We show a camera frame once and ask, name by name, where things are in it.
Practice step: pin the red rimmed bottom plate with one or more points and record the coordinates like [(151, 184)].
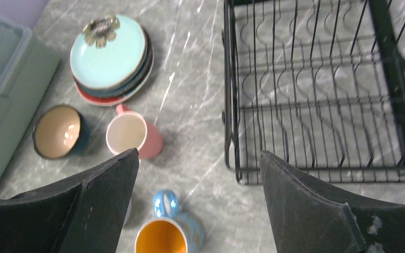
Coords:
[(120, 98)]

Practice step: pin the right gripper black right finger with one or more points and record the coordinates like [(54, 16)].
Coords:
[(310, 215)]

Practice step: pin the clear plastic storage box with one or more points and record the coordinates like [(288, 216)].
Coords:
[(27, 66)]

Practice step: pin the black wire dish rack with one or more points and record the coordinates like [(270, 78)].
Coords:
[(320, 84)]

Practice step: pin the dark bowl beige inside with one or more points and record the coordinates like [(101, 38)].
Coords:
[(60, 131)]

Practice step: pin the pink mug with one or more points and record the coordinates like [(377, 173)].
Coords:
[(129, 129)]

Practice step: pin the blue mug orange inside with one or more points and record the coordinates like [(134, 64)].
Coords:
[(170, 229)]

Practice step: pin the light blue flower plate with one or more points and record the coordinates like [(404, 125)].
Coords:
[(108, 51)]

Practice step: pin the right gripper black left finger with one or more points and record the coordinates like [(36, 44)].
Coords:
[(81, 213)]

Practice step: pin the dark teal plate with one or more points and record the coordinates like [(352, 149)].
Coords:
[(129, 85)]

